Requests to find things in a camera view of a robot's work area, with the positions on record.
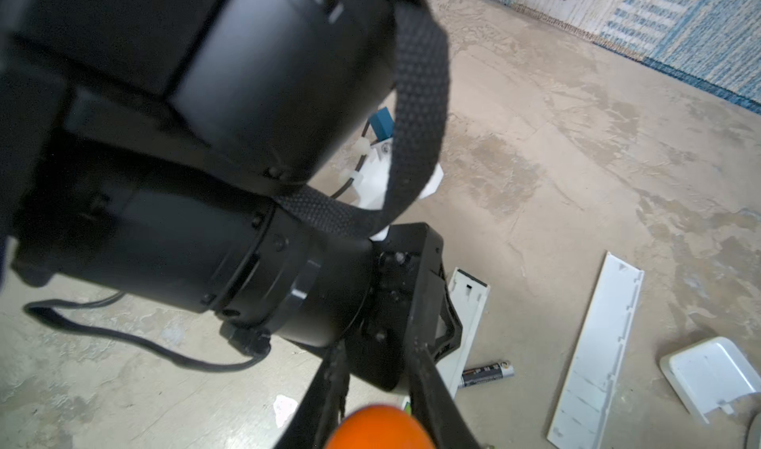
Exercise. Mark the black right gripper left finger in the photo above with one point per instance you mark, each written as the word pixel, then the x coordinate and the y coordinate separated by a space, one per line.
pixel 323 405

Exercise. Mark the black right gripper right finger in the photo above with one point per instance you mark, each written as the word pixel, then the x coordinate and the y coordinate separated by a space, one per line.
pixel 432 404

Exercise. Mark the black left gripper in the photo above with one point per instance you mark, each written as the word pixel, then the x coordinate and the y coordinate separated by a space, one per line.
pixel 408 301

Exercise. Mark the slim white remote black screen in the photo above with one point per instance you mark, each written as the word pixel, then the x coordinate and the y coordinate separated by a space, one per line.
pixel 469 296

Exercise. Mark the orange black handle screwdriver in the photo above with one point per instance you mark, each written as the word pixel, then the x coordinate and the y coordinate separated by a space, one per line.
pixel 380 426

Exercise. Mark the black silver battery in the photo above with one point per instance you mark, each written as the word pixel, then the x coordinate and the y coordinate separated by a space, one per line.
pixel 486 374

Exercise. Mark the long white battery cover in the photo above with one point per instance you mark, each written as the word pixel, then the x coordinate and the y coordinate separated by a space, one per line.
pixel 584 404

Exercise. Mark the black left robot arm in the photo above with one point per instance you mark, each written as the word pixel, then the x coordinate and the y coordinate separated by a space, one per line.
pixel 245 157

